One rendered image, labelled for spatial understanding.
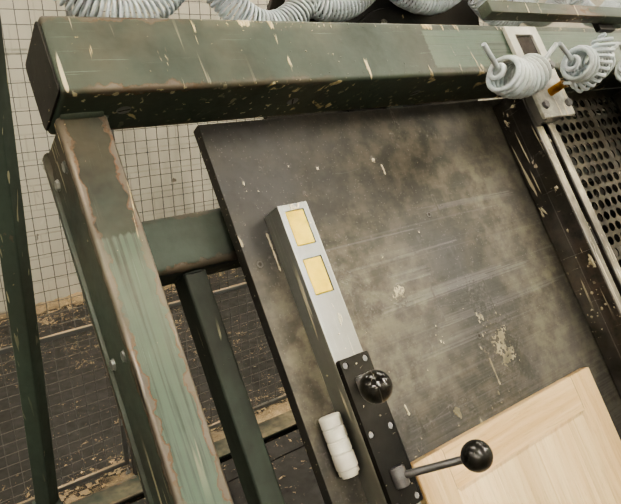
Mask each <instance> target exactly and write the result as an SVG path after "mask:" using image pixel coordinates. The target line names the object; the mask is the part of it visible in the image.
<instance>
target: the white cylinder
mask: <svg viewBox="0 0 621 504"><path fill-rule="evenodd" d="M318 421H319V424H320V427H321V430H322V431H323V435H324V438H325V441H326V443H327V446H328V449H329V452H330V455H332V457H331V458H332V460H333V463H334V466H335V469H336V471H337V472H338V475H339V477H342V479H343V480H345V479H349V478H352V477H354V476H356V475H358V474H359V472H358V471H359V470H360V468H359V466H358V465H357V464H358V461H357V458H356V455H355V452H354V450H353V449H352V444H351V442H350V439H349V437H348V436H347V435H348V433H347V431H346V428H345V425H344V424H343V420H342V417H341V414H340V412H334V413H331V414H328V415H326V416H323V417H321V418H320V419H319V420H318Z"/></svg>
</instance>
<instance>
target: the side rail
mask: <svg viewBox="0 0 621 504"><path fill-rule="evenodd" d="M54 128H55V131H56V135H55V138H54V141H53V144H52V146H51V149H50V152H49V153H46V154H44V156H43V159H42V162H43V165H44V168H45V171H46V175H47V178H48V181H49V185H50V188H51V191H52V194H53V198H54V201H55V204H56V207H57V211H58V214H59V217H60V221H61V224H62V227H63V230H64V234H65V237H66V240H67V243H68V247H69V250H70V253H71V257H72V260H73V263H74V266H75V270H76V273H77V276H78V280H79V283H80V286H81V289H82V293H83V296H84V299H85V302H86V306H87V309H88V312H89V316H90V319H91V322H92V325H93V329H94V332H95V335H96V338H97V342H98V345H99V348H100V352H101V355H102V358H103V361H104V365H105V368H106V371H107V374H108V378H109V381H110V384H111V388H112V391H113V394H114V397H115V401H116V404H117V407H118V410H119V414H120V417H121V420H122V424H123V427H124V430H125V433H126V437H127V440H128V443H129V446H130V450H131V453H132V456H133V460H134V463H135V466H136V469H137V473H138V476H139V479H140V483H141V486H142V489H143V492H144V496H145V499H146V502H147V504H234V503H233V500H232V496H231V493H230V490H229V487H228V484H227V481H226V478H225V475H224V472H223V469H222V466H221V463H220V460H219V457H218V454H217V451H216V448H215V445H214V442H213V439H212V436H211V433H210V430H209V427H208V423H207V420H206V417H205V414H204V411H203V408H202V405H201V402H200V399H199V396H198V393H197V390H196V387H195V384H194V381H193V378H192V375H191V372H190V369H189V366H188V363H187V360H186V357H185V354H184V350H183V347H182V344H181V341H180V338H179V335H178V332H177V329H176V326H175V323H174V320H173V317H172V314H171V311H170V308H169V305H168V302H167V299H166V296H165V293H164V290H163V287H162V284H161V280H160V277H159V274H158V271H157V268H156V265H155V262H154V259H153V256H152V253H151V250H150V247H149V244H148V241H147V238H146V235H145V232H144V229H143V226H142V223H141V220H140V217H139V214H138V211H137V207H136V204H135V201H134V198H133V195H132V192H131V189H130V186H129V183H128V180H127V177H126V174H125V171H124V168H123V165H122V162H121V159H120V156H119V153H118V150H117V147H116V144H115V141H114V138H113V134H112V131H111V128H110V125H109V122H108V119H107V117H106V116H105V115H104V116H101V117H92V118H77V119H60V118H57V119H56V120H55V123H54Z"/></svg>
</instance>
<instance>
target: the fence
mask: <svg viewBox="0 0 621 504"><path fill-rule="evenodd" d="M299 209H303V211H304V214H305V216H306V219H307V222H308V224H309V227H310V230H311V232H312V235H313V238H314V240H315V242H314V243H311V244H306V245H302V246H297V243H296V240H295V238H294V235H293V232H292V230H291V227H290V224H289V222H288V219H287V216H286V214H285V212H289V211H294V210H299ZM264 218H265V221H266V224H267V227H268V229H269V232H270V235H271V237H272V240H273V243H274V246H275V248H276V251H277V254H278V257H279V259H280V262H281V265H282V268H283V270H284V273H285V276H286V279H287V281H288V284H289V287H290V290H291V292H292V295H293V298H294V301H295V303H296V306H297V309H298V311H299V314H300V317H301V320H302V322H303V325H304V328H305V331H306V333H307V336H308V339H309V342H310V344H311V347H312V350H313V353H314V355H315V358H316V361H317V364H318V366H319V369H320V372H321V375H322V377H323V380H324V383H325V385H326V388H327V391H328V394H329V396H330V399H331V402H332V405H333V407H334V410H335V412H340V414H341V417H342V420H343V424H344V425H345V428H346V431H347V433H348V435H347V436H348V437H349V439H350V442H351V444H352V449H353V450H354V452H355V455H356V458H357V461H358V464H357V465H358V466H359V468H360V470H359V471H358V472H359V474H358V476H359V479H360V481H361V484H362V487H363V490H364V492H365V495H366V498H367V501H368V503H369V504H387V502H386V499H385V496H384V493H383V491H382V488H381V485H380V483H379V480H378V477H377V474H376V472H375V469H374V466H373V464H372V461H371V458H370V456H369V453H368V450H367V447H366V445H365V442H364V439H363V437H362V434H361V431H360V429H359V426H358V423H357V420H356V418H355V415H354V412H353V410H352V407H351V404H350V401H349V399H348V396H347V393H346V391H345V388H344V385H343V383H342V380H341V377H340V374H339V372H338V369H337V366H336V362H337V361H339V360H342V359H345V358H347V357H350V356H352V355H355V354H357V353H360V352H363V350H362V347H361V345H360V342H359V339H358V337H357V334H356V332H355V329H354V326H353V324H352V321H351V318H350V316H349V313H348V310H347V308H346V305H345V302H344V300H343V297H342V295H341V292H340V289H339V287H338V284H337V281H336V279H335V276H334V273H333V271H332V268H331V266H330V263H329V260H328V258H327V255H326V252H325V250H324V247H323V244H322V242H321V239H320V237H319V234H318V231H317V229H316V226H315V223H314V221H313V218H312V215H311V213H310V210H309V207H308V205H307V202H306V201H304V202H299V203H293V204H288V205H282V206H277V207H276V208H275V209H274V210H272V211H271V212H270V213H269V214H268V215H267V216H265V217H264ZM317 256H321V259H322V262H323V264H324V267H325V269H326V272H327V275H328V277H329V280H330V283H331V285H332V288H333V290H332V291H329V292H326V293H323V294H319V295H316V294H315V292H314V289H313V286H312V284H311V281H310V278H309V275H308V273H307V270H306V267H305V265H304V262H303V260H305V259H309V258H313V257H317Z"/></svg>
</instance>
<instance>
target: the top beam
mask: <svg viewBox="0 0 621 504"><path fill-rule="evenodd" d="M502 27H504V26H481V25H436V24H391V23H346V22H301V21H256V20H211V19H166V18H121V17H76V16H41V17H39V19H38V21H35V23H34V28H33V32H32V37H31V41H30V45H29V50H28V54H27V59H26V65H25V66H26V71H27V75H28V78H29V81H30V84H31V88H32V91H33V94H34V97H35V101H36V104H37V107H38V110H39V113H40V117H41V120H42V123H43V126H44V129H45V130H46V131H48V132H49V133H50V134H52V135H56V131H55V128H54V123H55V120H56V119H57V118H60V117H59V116H60V114H66V113H82V112H97V111H104V115H109V117H108V122H109V125H110V128H111V130H116V129H128V128H140V127H152V126H164V125H176V124H187V123H199V122H211V121H223V120H235V119H247V118H259V117H270V116H282V115H294V114H306V113H318V112H330V111H342V110H353V109H365V108H377V107H389V106H401V105H413V104H425V103H436V102H448V101H460V100H472V99H484V98H496V97H501V96H499V95H496V94H495V93H494V92H491V91H490V90H489V89H488V88H487V85H486V76H487V72H488V69H489V67H490V65H491V64H492V63H491V61H490V60H489V58H488V56H487V55H486V53H485V51H484V49H483V48H482V46H481V44H482V43H483V42H486V43H487V45H488V46H489V48H490V50H491V52H492V53H493V55H494V57H495V58H496V59H497V58H499V57H502V56H505V55H513V54H512V52H511V49H510V47H509V45H508V43H507V41H506V38H505V36H504V34H503V31H502ZM535 28H536V30H537V32H538V34H539V36H540V38H541V40H542V42H543V44H544V46H545V49H546V51H547V52H548V51H549V49H550V48H551V46H552V45H553V44H554V43H555V42H557V43H559V42H562V43H563V44H564V45H565V47H566V48H567V49H568V51H569V50H570V49H571V48H574V47H576V46H578V45H588V46H592V45H591V42H592V41H593V40H595V39H597V37H598V36H599V35H600V34H601V33H596V31H595V29H594V28H571V27H535Z"/></svg>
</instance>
